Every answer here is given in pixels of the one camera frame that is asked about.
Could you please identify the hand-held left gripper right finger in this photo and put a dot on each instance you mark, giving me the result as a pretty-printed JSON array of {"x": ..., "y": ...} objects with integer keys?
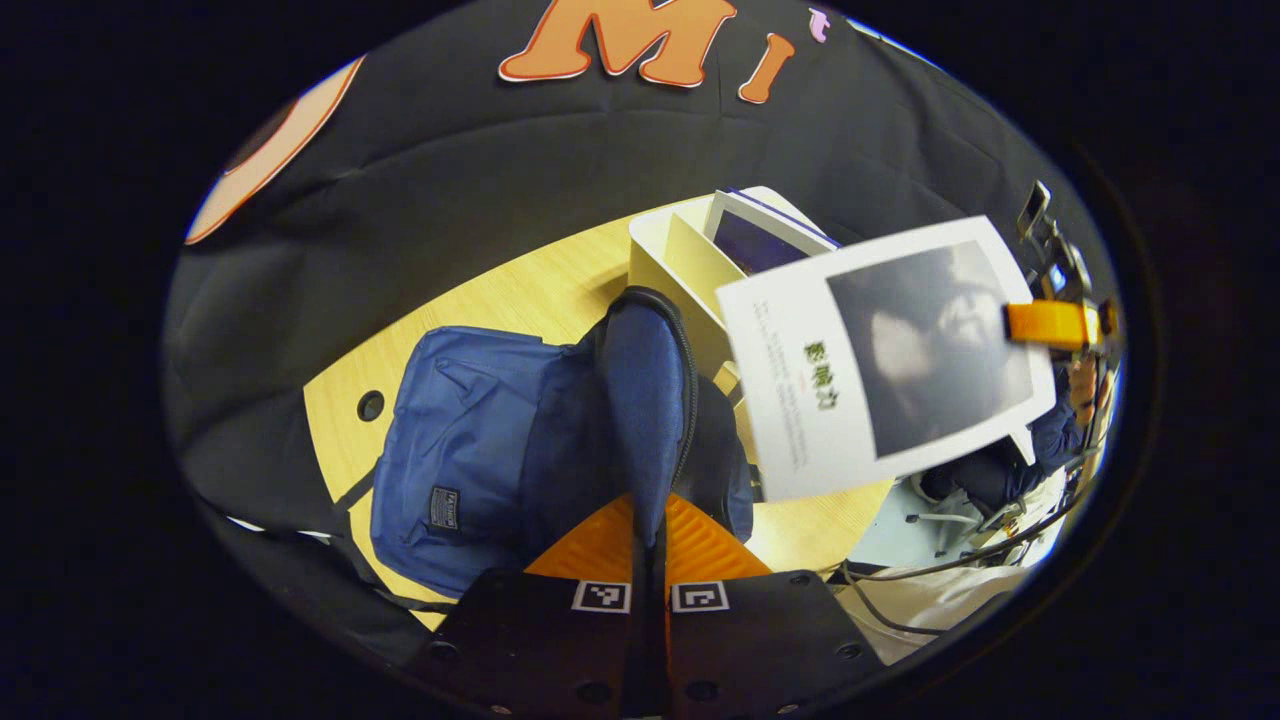
[{"x": 760, "y": 640}]

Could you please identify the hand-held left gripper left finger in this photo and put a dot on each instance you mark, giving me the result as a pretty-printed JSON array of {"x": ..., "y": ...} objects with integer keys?
[{"x": 540, "y": 640}]

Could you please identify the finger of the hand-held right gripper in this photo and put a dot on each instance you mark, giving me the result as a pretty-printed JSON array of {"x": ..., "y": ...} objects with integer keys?
[{"x": 1050, "y": 324}]

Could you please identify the blue schoolbag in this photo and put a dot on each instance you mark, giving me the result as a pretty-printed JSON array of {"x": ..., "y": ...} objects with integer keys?
[{"x": 470, "y": 440}]

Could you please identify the grey and white book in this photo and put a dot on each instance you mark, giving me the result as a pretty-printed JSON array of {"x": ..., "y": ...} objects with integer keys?
[{"x": 800, "y": 400}]

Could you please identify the dark blue book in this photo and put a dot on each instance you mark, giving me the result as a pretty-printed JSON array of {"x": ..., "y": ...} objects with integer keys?
[{"x": 750, "y": 245}]

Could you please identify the white bookshelf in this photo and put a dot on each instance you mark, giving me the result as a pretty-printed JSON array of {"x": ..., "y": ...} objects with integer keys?
[{"x": 670, "y": 260}]

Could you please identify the office chair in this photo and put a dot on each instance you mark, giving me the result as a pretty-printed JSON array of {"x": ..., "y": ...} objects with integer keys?
[{"x": 975, "y": 480}]

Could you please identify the person's light clothing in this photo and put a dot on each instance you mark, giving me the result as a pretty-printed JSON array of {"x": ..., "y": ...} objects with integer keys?
[{"x": 930, "y": 605}]

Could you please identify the black backdrop cloth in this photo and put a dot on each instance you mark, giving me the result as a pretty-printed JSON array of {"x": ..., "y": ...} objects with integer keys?
[{"x": 500, "y": 180}]

